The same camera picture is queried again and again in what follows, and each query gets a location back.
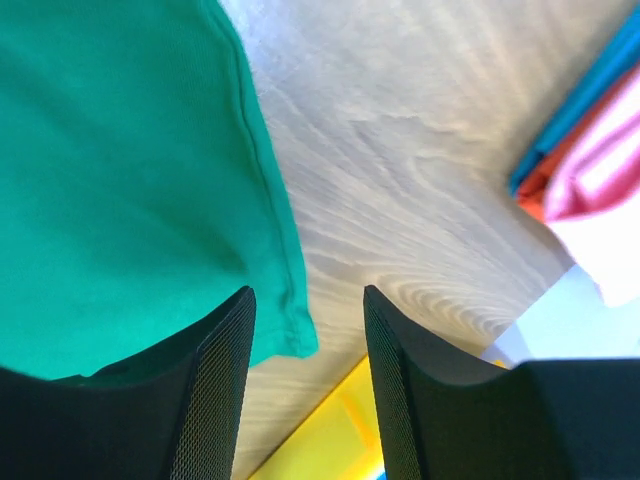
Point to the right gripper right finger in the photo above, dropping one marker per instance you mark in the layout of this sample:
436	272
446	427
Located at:
446	414

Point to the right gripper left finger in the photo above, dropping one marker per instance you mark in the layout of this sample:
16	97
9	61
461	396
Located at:
171	411

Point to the green t shirt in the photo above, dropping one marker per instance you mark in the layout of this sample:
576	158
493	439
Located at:
139	186

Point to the yellow plastic bin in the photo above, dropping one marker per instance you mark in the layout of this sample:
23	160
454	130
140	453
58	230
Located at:
339	440

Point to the orange folded t shirt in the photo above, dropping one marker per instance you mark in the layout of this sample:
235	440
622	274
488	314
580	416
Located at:
531	190

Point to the pink folded t shirt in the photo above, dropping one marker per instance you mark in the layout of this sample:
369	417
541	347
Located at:
592	202

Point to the teal folded t shirt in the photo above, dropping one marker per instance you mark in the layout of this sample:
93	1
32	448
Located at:
619	55

